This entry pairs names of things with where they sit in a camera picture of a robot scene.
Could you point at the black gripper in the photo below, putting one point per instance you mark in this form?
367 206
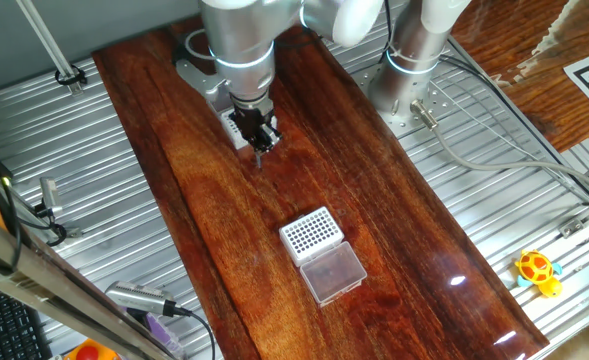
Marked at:
251 121

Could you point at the blue pipette tip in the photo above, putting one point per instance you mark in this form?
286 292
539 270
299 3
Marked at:
259 160

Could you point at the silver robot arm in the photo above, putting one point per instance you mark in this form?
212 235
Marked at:
244 50

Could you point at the white tip rack clear lid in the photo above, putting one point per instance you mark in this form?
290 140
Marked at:
234 137
311 235

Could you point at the dark red wooden board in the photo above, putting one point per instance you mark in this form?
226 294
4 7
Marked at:
254 225

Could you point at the silver stand rod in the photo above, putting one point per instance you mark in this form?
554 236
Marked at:
49 47

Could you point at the brown wooden board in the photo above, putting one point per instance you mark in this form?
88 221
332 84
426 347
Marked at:
524 100

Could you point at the yellow orange turtle toy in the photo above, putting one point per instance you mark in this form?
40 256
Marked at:
536 270

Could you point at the black keyboard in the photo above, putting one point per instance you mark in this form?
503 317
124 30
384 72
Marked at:
4 330

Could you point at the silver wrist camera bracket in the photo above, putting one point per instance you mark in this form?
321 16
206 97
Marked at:
201 82

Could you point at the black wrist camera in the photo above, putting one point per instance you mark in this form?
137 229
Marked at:
179 54

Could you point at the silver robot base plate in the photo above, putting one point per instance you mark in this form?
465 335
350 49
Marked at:
441 102

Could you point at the silver depth camera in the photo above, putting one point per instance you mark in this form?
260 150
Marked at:
139 298

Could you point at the side camera mount arm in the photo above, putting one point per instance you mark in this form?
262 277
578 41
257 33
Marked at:
74 232

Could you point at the small grey side camera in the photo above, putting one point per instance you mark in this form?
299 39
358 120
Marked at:
50 192

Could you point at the aluminium frame beam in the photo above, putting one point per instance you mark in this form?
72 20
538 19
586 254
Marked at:
49 292

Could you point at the aluminium bar with bracket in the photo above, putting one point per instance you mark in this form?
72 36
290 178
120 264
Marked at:
569 229

